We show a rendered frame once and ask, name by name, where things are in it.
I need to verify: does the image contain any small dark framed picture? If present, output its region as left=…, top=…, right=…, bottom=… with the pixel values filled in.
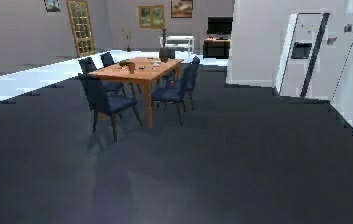
left=43, top=0, right=61, bottom=13

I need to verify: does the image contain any black television set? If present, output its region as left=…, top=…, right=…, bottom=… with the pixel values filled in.
left=206, top=16, right=234, bottom=36

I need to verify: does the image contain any dark television stand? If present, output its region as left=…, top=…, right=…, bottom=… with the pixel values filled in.
left=202, top=37, right=232, bottom=60

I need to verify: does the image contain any wooden dining table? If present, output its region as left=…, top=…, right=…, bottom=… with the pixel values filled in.
left=88, top=56, right=185, bottom=130

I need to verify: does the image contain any yellow glazed room door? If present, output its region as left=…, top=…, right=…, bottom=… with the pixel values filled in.
left=66, top=0, right=96, bottom=58

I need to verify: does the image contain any dark blue dining chair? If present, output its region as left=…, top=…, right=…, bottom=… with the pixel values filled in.
left=185, top=55, right=201, bottom=112
left=159, top=47, right=176, bottom=60
left=78, top=56, right=125, bottom=95
left=77, top=72, right=143, bottom=143
left=100, top=51, right=116, bottom=68
left=150, top=64, right=194, bottom=127

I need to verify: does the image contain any green framed picture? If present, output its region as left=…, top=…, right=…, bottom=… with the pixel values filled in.
left=137, top=4, right=165, bottom=30

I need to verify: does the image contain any black fridge handle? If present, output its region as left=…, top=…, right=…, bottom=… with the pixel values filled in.
left=299, top=13, right=331, bottom=99

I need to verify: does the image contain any house plant in pot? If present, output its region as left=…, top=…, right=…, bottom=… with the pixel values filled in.
left=121, top=28, right=134, bottom=53

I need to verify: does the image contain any white fridge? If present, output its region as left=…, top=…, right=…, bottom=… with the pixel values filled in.
left=274, top=12, right=353, bottom=101

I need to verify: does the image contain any dark vase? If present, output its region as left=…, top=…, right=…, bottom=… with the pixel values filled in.
left=159, top=47, right=169, bottom=63

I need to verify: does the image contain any white side table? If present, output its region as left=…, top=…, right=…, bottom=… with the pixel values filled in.
left=159, top=35, right=195, bottom=54

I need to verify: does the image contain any brown framed picture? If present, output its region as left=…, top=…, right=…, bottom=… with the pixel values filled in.
left=170, top=0, right=194, bottom=19

